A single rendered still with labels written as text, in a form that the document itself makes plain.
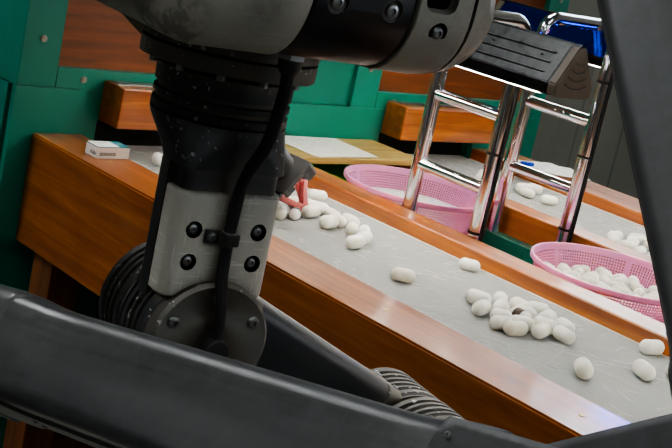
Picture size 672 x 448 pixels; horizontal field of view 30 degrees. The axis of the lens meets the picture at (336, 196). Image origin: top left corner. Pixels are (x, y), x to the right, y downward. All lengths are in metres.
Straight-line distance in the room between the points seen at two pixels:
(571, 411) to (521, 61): 0.55
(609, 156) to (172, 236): 3.23
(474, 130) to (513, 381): 1.37
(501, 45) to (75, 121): 0.76
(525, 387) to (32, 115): 1.02
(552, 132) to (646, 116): 3.81
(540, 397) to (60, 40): 1.06
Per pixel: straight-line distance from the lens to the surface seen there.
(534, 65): 1.70
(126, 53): 2.17
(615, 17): 0.55
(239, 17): 0.81
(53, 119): 2.12
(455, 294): 1.75
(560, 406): 1.37
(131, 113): 2.12
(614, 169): 4.10
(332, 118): 2.49
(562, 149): 4.28
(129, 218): 1.86
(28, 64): 2.07
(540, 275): 1.87
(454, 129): 2.66
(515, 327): 1.63
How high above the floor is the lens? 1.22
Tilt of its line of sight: 13 degrees down
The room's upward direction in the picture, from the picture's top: 12 degrees clockwise
